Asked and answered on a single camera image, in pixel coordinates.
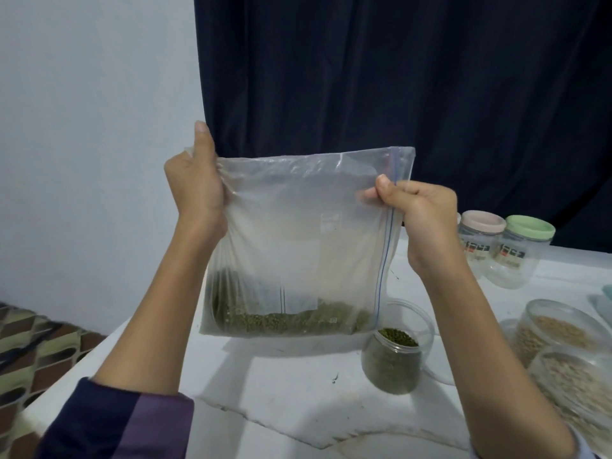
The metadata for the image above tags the pile of yellow soybeans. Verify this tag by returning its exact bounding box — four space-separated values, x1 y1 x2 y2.
516 315 602 367

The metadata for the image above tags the person's right hand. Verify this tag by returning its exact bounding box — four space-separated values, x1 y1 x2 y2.
360 173 464 281

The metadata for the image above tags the transparent jar green lid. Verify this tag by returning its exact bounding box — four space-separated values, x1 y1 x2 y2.
482 215 558 291

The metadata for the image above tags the teal lidded plastic container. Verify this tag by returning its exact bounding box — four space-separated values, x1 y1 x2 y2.
597 284 612 328

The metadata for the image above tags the dark navy curtain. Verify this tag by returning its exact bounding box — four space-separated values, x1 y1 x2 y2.
193 0 612 253

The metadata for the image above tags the clear bag with green beans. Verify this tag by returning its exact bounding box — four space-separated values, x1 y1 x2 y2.
198 146 417 339

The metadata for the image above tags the person's left forearm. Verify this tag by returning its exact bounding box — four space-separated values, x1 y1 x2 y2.
33 229 223 459

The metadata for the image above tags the person's right forearm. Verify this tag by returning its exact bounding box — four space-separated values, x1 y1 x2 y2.
421 253 599 459

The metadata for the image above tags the clear round lid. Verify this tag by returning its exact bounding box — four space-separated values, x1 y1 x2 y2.
421 324 462 387

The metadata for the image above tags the pile of green beans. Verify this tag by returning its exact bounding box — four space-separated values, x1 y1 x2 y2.
208 270 422 395

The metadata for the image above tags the person's left hand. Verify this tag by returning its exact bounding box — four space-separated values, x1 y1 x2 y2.
163 121 230 252

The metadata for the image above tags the transparent jar pink lid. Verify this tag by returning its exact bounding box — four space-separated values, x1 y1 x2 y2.
456 209 508 275

